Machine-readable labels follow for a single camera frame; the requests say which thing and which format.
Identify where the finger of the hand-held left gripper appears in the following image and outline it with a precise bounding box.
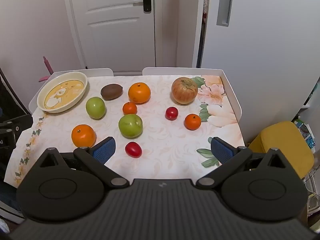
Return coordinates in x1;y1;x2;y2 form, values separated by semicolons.
0;115;33;137

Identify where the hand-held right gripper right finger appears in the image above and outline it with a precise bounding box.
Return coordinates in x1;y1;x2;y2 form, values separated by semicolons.
196;137;295;189

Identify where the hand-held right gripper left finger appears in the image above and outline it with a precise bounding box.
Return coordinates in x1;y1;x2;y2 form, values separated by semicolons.
37;137;129;188

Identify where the large orange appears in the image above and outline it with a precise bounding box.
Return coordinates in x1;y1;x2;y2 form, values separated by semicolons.
128;82;151;104
71;124;96;148

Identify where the oblong red cherry tomato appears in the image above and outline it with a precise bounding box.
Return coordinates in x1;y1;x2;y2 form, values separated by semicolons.
125;141;142;158

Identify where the green apple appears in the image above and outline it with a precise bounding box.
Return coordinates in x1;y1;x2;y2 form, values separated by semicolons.
86;97;106;119
118;114;143;139

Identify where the small tangerine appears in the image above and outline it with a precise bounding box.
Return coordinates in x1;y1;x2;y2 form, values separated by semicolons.
122;102;138;115
184;114;202;131

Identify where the cream bowl with bear print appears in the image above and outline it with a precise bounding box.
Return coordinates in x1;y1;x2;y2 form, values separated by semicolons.
37;71;88;113

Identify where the round red cherry tomato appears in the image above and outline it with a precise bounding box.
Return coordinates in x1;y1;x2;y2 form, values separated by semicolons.
165;107;179;121

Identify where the black fabric chair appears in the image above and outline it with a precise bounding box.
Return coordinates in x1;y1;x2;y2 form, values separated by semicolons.
0;66;33;120

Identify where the brown kiwi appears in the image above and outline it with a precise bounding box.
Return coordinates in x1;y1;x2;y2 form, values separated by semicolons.
101;83;123;101

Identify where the floral tablecloth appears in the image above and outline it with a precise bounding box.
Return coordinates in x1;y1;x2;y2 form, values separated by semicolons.
4;75;245;188

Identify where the yellow stool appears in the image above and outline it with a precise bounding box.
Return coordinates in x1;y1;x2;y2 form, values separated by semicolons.
247;121;315;179

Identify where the pink plastic object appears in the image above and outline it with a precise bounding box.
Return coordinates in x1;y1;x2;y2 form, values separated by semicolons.
38;56;54;83

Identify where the red-yellow apple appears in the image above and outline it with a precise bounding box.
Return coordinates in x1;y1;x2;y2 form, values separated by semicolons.
171;77;198;105

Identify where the blue patterned packet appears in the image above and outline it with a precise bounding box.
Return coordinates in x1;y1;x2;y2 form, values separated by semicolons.
294;119;316;153

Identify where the white raised-edge table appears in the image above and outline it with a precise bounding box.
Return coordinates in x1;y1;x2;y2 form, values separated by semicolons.
29;67;243;145

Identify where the white refrigerator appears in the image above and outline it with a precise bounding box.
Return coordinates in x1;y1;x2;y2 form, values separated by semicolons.
192;0;320;143

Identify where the white panel door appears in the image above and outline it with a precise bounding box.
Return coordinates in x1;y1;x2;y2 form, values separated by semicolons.
62;0;177;68

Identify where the grey refrigerator handle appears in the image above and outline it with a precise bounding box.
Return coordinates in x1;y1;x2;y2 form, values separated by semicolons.
216;0;234;27

